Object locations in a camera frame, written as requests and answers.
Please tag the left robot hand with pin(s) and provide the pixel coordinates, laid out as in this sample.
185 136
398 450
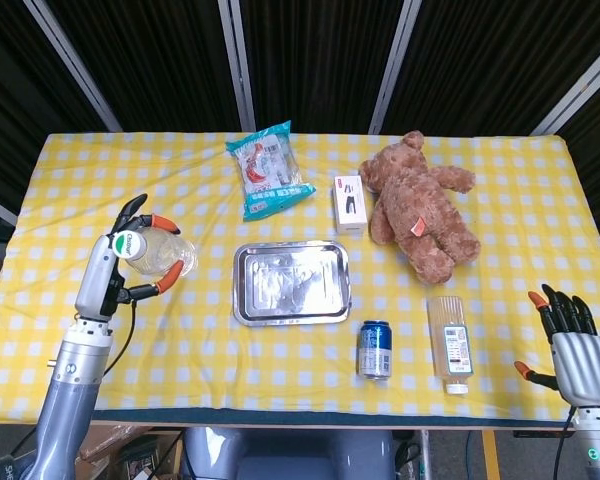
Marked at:
95 280

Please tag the ribbed plastic juice bottle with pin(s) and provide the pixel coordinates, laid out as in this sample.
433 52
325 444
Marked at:
450 345

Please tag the teal snack bag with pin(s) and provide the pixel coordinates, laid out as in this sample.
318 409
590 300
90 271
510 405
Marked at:
270 175

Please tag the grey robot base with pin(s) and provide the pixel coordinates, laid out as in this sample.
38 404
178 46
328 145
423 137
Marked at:
290 455

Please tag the small white cardboard box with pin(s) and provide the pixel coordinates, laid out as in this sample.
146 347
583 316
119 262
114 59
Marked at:
350 210

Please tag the brown cardboard box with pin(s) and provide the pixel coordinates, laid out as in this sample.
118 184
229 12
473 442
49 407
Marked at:
110 440

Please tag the yellow white checkered tablecloth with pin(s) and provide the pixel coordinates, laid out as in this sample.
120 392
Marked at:
180 350

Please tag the clear plastic bottle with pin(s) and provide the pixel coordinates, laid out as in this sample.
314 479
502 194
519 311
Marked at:
165 252

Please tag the metal table leg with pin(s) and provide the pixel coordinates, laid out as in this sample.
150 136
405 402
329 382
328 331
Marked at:
424 455

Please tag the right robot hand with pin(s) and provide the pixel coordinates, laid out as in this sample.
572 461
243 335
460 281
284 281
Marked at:
580 365

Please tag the brown teddy bear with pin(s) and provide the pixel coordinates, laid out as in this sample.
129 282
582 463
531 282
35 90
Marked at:
420 215

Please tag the rectangular metal tray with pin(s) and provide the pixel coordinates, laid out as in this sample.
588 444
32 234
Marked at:
290 285

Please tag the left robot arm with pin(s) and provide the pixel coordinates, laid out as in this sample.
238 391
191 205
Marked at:
70 390

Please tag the blue and silver drink can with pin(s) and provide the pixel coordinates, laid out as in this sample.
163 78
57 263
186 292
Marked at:
375 350

